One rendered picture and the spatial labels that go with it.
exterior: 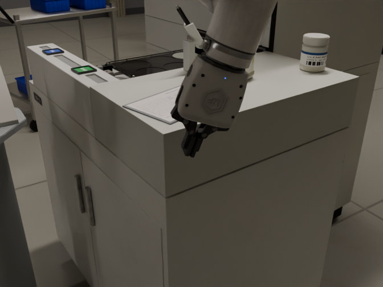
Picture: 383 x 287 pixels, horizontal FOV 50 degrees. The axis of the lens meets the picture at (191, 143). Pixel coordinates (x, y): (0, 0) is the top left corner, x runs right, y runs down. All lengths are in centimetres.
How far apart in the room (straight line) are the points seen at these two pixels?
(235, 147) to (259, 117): 9
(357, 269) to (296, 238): 75
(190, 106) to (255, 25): 16
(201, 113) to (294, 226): 67
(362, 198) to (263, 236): 140
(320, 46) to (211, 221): 56
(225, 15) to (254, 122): 36
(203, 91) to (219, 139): 24
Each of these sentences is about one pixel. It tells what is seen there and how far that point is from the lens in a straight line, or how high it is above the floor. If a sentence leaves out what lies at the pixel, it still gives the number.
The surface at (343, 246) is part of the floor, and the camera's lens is 211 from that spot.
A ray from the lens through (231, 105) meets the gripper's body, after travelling 67.
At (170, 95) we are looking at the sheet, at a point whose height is 97.
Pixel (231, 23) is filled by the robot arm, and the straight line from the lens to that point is 62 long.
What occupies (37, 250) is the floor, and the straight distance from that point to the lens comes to 209.
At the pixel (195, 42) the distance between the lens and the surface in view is 116.
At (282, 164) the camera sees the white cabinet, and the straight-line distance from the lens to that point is 107.
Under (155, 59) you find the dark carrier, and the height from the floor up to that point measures 90.
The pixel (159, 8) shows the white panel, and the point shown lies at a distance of 192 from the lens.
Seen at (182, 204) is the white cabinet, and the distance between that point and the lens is 89.
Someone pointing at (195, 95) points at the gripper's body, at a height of 108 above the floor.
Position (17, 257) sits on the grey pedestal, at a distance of 152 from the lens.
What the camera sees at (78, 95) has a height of 92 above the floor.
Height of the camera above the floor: 130
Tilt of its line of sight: 27 degrees down
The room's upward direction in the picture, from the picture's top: straight up
